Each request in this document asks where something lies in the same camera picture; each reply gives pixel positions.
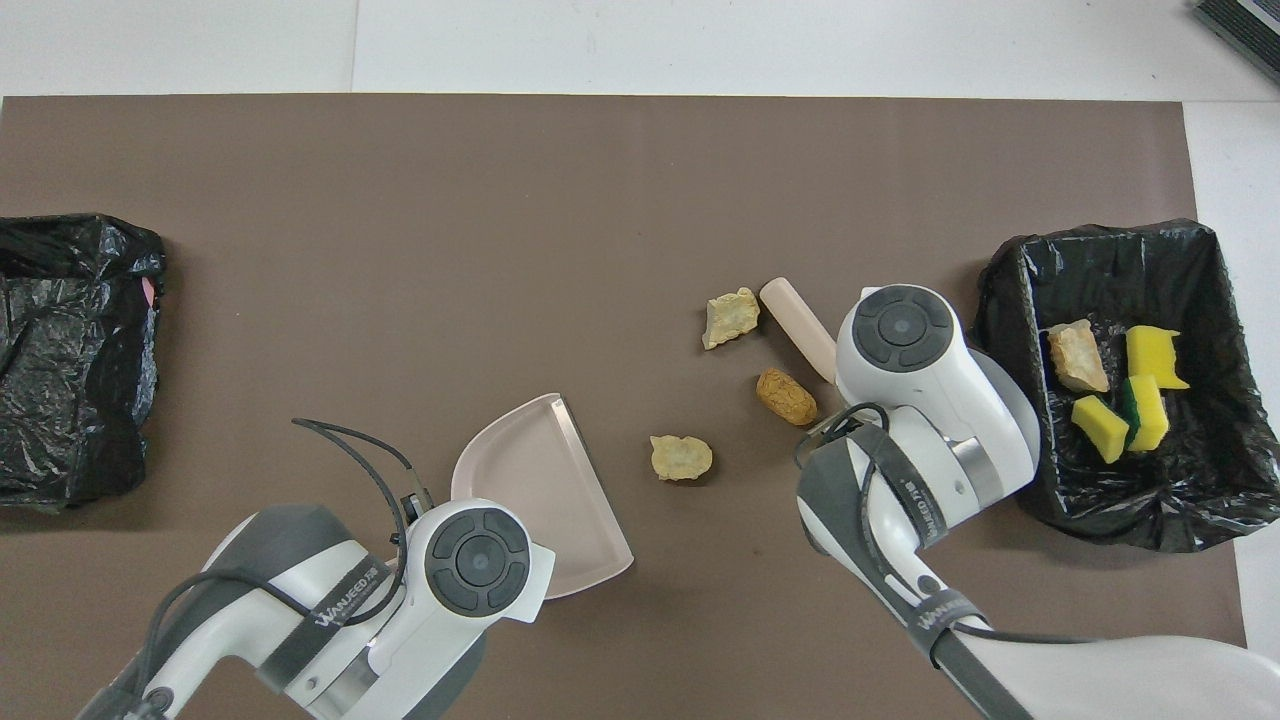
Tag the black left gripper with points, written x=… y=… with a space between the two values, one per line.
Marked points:
x=418 y=503

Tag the beige plastic dustpan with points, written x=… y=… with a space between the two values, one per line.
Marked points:
x=545 y=490

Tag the pale yellow foam lump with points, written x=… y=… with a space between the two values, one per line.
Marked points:
x=682 y=458

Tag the tan crinkled foam scrap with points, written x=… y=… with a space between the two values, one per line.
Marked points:
x=730 y=318

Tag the beige hand brush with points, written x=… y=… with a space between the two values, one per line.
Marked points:
x=795 y=320

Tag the pale beige foam chunk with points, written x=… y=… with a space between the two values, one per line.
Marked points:
x=1078 y=358

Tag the small yellow sponge piece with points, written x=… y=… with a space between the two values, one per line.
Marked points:
x=1100 y=428

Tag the green and yellow sponge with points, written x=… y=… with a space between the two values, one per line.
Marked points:
x=1150 y=412

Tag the notched yellow sponge piece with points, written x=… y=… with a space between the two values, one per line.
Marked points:
x=1152 y=352

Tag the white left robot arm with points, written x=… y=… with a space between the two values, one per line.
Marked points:
x=430 y=620

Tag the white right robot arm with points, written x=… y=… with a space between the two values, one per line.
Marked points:
x=930 y=400

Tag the black bag bin, pink patch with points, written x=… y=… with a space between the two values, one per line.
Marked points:
x=80 y=440

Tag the black bag lined bin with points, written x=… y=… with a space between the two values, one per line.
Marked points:
x=1200 y=470

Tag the brown table mat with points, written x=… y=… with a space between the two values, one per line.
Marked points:
x=500 y=200

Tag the brown cork-like foam lump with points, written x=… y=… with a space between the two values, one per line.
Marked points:
x=786 y=397

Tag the grey ribbed device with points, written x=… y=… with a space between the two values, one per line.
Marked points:
x=1245 y=25

